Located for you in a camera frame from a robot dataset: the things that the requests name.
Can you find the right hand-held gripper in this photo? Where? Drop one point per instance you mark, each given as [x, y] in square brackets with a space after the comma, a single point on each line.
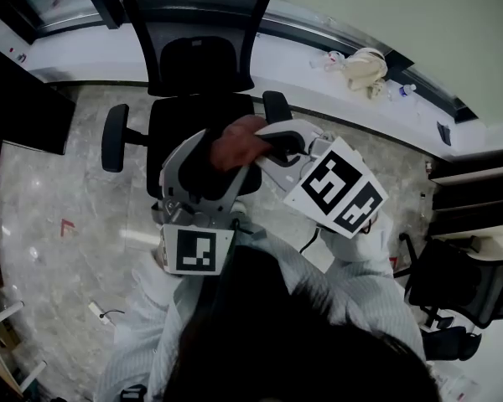
[339, 191]

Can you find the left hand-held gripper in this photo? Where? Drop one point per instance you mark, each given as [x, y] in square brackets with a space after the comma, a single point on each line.
[195, 249]

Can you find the red-brown cloth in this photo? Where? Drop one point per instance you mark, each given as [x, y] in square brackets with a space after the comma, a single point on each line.
[234, 147]

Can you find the person's left forearm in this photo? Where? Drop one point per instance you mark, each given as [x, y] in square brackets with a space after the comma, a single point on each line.
[155, 283]

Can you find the person's right forearm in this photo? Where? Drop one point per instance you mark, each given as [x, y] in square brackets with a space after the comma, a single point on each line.
[360, 249]

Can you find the beige bag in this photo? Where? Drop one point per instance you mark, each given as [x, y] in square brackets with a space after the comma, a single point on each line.
[364, 73]

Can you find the black office chair with headrest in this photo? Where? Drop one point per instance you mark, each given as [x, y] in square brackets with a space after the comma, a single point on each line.
[193, 111]

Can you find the clear plastic bag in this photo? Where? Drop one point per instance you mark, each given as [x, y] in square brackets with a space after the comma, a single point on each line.
[329, 61]

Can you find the person's white striped shirt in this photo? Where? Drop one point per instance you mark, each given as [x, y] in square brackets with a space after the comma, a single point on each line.
[310, 274]

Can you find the small white bottle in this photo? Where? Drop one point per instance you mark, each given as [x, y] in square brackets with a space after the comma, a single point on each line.
[428, 166]

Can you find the red floor tape mark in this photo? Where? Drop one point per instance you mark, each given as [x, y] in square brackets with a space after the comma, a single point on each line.
[65, 228]
[393, 261]

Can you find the small black case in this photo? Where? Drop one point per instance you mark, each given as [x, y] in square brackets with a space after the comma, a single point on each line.
[444, 133]

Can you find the white power adapter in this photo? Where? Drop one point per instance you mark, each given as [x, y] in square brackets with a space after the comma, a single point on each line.
[96, 310]

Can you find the white window ledge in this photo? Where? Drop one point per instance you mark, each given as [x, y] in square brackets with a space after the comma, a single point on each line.
[88, 57]

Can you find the large black screen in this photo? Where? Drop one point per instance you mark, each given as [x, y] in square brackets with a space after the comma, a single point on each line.
[21, 107]

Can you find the black mesh swivel chair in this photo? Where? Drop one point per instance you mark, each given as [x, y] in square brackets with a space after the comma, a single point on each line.
[465, 283]

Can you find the small red object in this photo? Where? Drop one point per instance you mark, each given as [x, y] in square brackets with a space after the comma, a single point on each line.
[19, 55]

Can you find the white metal rack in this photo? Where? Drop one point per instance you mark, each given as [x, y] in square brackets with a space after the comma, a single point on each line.
[4, 314]

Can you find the dark swivel chair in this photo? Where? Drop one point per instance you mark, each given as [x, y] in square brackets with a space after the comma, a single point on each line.
[452, 341]

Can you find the black window sill rail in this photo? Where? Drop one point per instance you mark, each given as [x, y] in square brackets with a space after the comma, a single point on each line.
[400, 61]

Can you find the dark window frame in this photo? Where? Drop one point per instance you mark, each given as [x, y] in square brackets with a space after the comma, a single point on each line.
[105, 6]

